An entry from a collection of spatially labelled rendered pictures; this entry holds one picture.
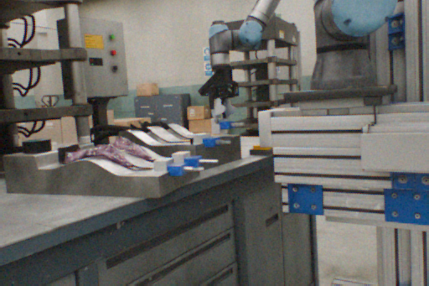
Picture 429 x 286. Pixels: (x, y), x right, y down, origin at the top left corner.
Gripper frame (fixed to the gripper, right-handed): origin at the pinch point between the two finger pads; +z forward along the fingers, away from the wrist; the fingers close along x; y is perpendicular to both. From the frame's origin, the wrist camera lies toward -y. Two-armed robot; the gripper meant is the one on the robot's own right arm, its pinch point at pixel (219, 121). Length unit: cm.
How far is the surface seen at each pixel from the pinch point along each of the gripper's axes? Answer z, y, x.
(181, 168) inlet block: 14.2, 18.8, -43.4
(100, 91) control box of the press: -23, -78, 5
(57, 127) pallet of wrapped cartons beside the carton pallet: -28, -378, 157
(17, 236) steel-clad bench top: 24, 10, -82
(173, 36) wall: -239, -499, 518
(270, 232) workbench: 47, 4, 23
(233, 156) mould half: 13.5, 6.3, -2.0
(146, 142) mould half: 6.2, -16.2, -22.9
